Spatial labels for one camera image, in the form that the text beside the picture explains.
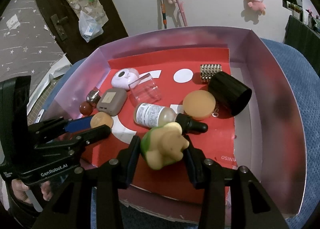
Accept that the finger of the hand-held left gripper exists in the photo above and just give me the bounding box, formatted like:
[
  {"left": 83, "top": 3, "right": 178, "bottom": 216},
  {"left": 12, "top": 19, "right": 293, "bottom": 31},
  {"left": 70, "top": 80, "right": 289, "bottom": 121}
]
[
  {"left": 27, "top": 116, "right": 94, "bottom": 142},
  {"left": 34, "top": 124, "right": 112, "bottom": 150}
]

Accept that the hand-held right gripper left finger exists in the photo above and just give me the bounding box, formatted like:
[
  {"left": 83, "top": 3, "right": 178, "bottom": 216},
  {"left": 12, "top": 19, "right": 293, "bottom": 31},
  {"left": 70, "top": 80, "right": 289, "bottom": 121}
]
[{"left": 32, "top": 135, "right": 142, "bottom": 229}]

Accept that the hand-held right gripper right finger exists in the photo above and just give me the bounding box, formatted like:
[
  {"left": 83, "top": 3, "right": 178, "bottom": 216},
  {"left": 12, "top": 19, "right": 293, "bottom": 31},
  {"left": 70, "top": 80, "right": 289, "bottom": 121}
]
[{"left": 184, "top": 135, "right": 289, "bottom": 229}]

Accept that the orange ball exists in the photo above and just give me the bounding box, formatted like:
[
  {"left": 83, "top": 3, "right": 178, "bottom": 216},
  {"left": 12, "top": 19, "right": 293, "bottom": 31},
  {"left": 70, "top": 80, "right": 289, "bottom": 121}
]
[{"left": 90, "top": 112, "right": 114, "bottom": 129}]

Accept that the red-brown ball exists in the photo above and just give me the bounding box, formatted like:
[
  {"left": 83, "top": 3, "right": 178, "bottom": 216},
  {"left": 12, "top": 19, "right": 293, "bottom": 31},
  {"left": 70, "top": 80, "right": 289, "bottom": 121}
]
[{"left": 79, "top": 102, "right": 93, "bottom": 115}]

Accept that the green hooded toy figure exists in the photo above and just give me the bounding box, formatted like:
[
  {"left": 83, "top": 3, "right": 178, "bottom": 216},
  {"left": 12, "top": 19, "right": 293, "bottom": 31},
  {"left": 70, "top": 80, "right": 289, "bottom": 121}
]
[{"left": 140, "top": 121, "right": 190, "bottom": 170}]

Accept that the taupe rounded case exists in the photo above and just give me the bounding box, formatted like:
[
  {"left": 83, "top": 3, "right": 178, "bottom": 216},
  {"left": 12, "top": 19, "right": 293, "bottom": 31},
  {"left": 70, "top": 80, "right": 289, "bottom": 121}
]
[{"left": 97, "top": 88, "right": 128, "bottom": 116}]

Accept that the dropper bottle with white label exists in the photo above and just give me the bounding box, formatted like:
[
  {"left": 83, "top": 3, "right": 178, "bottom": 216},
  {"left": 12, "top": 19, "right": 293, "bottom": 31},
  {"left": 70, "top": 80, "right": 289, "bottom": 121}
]
[{"left": 134, "top": 102, "right": 208, "bottom": 134}]

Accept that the lilac round mini printer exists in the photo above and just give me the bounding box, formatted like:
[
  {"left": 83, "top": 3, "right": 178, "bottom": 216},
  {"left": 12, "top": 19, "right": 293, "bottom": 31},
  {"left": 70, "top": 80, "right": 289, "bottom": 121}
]
[{"left": 111, "top": 68, "right": 140, "bottom": 91}]

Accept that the orange round disc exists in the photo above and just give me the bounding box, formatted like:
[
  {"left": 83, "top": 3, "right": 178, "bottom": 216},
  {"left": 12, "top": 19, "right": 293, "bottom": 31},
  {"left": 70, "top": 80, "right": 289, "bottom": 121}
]
[{"left": 182, "top": 91, "right": 216, "bottom": 121}]

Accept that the clear plastic cup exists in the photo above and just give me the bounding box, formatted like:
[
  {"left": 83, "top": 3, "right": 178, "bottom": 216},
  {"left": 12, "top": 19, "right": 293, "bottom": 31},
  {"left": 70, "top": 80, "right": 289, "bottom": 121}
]
[{"left": 128, "top": 73, "right": 162, "bottom": 107}]

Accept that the black ribbed cup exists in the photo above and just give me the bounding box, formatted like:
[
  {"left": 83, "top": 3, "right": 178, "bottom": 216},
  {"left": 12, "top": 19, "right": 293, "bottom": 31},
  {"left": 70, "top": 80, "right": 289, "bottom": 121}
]
[{"left": 207, "top": 71, "right": 252, "bottom": 117}]

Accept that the pink and red cardboard box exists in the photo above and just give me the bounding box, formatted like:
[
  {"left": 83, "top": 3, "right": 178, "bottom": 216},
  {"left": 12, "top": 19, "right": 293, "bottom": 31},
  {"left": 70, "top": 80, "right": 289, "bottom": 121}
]
[{"left": 46, "top": 26, "right": 308, "bottom": 224}]

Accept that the studded metal cylinder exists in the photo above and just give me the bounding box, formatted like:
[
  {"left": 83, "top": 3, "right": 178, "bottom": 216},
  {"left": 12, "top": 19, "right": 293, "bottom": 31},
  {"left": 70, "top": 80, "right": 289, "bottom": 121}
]
[{"left": 199, "top": 64, "right": 223, "bottom": 83}]

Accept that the person's left hand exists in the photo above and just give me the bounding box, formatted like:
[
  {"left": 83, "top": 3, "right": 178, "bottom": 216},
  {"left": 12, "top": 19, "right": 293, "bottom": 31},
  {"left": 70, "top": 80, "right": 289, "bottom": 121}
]
[{"left": 10, "top": 178, "right": 54, "bottom": 204}]

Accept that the green cutting mat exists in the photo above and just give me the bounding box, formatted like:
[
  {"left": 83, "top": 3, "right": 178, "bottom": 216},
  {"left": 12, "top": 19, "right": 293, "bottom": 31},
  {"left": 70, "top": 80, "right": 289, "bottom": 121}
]
[{"left": 26, "top": 79, "right": 60, "bottom": 124}]

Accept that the white paper sheet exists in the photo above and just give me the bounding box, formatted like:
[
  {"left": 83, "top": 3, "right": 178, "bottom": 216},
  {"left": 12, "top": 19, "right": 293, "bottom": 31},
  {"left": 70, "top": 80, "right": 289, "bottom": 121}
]
[{"left": 26, "top": 52, "right": 72, "bottom": 112}]

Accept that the clear plastic bag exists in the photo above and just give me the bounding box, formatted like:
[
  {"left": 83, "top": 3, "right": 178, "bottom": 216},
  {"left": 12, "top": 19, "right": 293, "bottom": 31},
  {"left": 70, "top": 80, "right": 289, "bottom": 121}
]
[{"left": 78, "top": 11, "right": 103, "bottom": 43}]

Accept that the dark brown door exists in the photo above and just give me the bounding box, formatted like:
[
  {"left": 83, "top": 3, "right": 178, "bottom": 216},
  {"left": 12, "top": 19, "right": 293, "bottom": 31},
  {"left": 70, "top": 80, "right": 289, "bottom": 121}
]
[{"left": 27, "top": 0, "right": 129, "bottom": 65}]

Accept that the white and orange pole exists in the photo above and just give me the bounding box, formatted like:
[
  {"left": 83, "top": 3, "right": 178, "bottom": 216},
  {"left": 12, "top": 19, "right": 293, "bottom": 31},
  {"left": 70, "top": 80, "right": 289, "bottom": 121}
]
[{"left": 154, "top": 0, "right": 167, "bottom": 29}]

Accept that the pink stick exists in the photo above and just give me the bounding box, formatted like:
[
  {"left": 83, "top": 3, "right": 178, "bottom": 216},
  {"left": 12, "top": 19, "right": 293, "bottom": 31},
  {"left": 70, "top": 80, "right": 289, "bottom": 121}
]
[{"left": 174, "top": 0, "right": 188, "bottom": 27}]

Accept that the table with green cloth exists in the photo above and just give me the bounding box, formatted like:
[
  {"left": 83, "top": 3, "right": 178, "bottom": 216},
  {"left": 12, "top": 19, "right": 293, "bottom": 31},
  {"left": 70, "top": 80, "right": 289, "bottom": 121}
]
[{"left": 284, "top": 15, "right": 320, "bottom": 74}]

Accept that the row of small figurines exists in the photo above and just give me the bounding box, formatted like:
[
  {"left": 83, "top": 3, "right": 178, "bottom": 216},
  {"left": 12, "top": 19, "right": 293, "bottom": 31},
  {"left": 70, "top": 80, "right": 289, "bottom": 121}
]
[{"left": 304, "top": 6, "right": 320, "bottom": 33}]

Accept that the metal door handle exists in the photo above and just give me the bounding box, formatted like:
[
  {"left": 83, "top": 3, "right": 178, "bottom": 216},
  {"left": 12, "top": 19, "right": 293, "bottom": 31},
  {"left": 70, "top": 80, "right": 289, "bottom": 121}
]
[{"left": 50, "top": 14, "right": 68, "bottom": 41}]

